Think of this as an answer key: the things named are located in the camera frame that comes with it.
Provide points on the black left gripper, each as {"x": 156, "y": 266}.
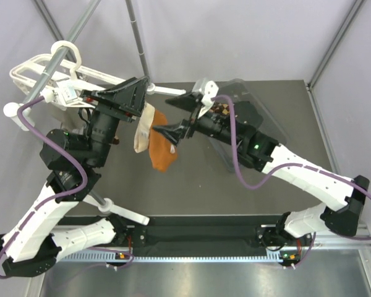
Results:
{"x": 125, "y": 101}

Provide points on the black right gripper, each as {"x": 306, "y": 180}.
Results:
{"x": 176, "y": 132}

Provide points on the orange sock with cream cuff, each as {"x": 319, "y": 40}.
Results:
{"x": 162, "y": 153}

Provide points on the brown orange argyle sock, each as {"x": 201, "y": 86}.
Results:
{"x": 220, "y": 108}
{"x": 115, "y": 140}

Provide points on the white plastic clip hanger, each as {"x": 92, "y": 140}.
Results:
{"x": 26, "y": 74}

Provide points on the cream white ribbed sock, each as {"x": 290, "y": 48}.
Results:
{"x": 142, "y": 134}

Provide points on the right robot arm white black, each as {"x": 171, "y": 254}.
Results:
{"x": 258, "y": 156}

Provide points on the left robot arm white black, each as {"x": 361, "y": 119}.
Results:
{"x": 33, "y": 246}

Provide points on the white stand base foot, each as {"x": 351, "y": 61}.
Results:
{"x": 153, "y": 89}
{"x": 106, "y": 205}

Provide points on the thin grey back stand pole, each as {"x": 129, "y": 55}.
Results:
{"x": 137, "y": 37}

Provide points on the clear plastic bin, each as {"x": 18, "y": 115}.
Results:
{"x": 239, "y": 90}

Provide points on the white pole joint connector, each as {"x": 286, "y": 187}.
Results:
{"x": 10, "y": 111}

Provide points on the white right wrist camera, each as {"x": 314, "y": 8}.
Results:
{"x": 208, "y": 89}

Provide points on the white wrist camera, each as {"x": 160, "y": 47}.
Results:
{"x": 64, "y": 95}
{"x": 208, "y": 89}

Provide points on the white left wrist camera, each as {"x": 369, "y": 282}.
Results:
{"x": 64, "y": 95}

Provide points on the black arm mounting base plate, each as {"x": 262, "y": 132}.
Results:
{"x": 204, "y": 241}

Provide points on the aluminium frame rail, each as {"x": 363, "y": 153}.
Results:
{"x": 323, "y": 241}

